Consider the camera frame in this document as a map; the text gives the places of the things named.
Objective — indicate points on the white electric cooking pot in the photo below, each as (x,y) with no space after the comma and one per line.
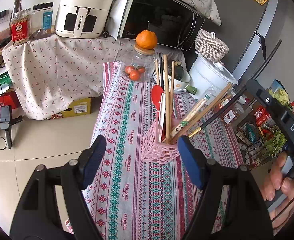
(205,74)

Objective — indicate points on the orange tangerine on jar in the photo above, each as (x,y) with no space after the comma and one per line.
(147,40)

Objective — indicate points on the white plastic spoon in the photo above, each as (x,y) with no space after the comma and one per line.
(161,117)

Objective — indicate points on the yellow cardboard box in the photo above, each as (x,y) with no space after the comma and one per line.
(76,108)

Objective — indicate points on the black microwave oven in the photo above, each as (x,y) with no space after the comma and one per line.
(175,23)

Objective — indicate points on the printed bamboo chopstick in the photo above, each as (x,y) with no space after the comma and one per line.
(190,115)

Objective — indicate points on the red labelled snack bag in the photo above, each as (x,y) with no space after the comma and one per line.
(21,27)

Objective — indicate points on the spare gripper on floor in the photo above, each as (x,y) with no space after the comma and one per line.
(6,123)

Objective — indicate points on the woven lidded basket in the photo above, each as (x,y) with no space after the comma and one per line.
(209,46)

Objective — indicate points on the curved wooden chopstick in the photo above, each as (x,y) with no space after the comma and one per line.
(171,91)

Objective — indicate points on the cream air fryer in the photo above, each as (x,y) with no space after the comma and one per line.
(81,18)

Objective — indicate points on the clear container blue label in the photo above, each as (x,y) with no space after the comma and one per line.
(42,20)

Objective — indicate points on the floral white cloth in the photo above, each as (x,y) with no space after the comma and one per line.
(50,73)

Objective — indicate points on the grey refrigerator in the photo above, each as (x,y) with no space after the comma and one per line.
(248,29)

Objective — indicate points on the black chopstick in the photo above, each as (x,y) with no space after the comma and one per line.
(161,78)
(234,99)

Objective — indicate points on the dark green squash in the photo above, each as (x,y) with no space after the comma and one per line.
(178,71)

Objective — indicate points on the jar of red dried fruit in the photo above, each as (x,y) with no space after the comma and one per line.
(233,113)

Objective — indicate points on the green leafy vegetables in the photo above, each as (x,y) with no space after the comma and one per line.
(274,139)

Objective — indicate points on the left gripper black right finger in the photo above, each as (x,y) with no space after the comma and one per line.
(194,161)

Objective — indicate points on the black wire rack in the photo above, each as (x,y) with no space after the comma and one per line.
(250,134)

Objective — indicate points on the person's right hand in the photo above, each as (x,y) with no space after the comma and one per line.
(275,181)

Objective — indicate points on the white pan with green handle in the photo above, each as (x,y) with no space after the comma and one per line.
(182,86)

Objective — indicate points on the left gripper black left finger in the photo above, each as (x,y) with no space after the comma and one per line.
(90,160)

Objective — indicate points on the glass jar with wooden lid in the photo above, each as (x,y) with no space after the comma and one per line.
(138,63)

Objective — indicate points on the plain wooden chopstick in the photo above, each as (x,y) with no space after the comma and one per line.
(167,106)

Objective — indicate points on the pink lattice utensil basket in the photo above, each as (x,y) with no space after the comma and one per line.
(153,150)

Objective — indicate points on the striped patterned tablecloth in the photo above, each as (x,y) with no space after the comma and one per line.
(141,190)

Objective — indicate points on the red plastic spoon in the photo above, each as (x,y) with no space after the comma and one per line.
(156,94)

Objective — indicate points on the light wooden chopstick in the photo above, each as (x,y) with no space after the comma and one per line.
(200,113)

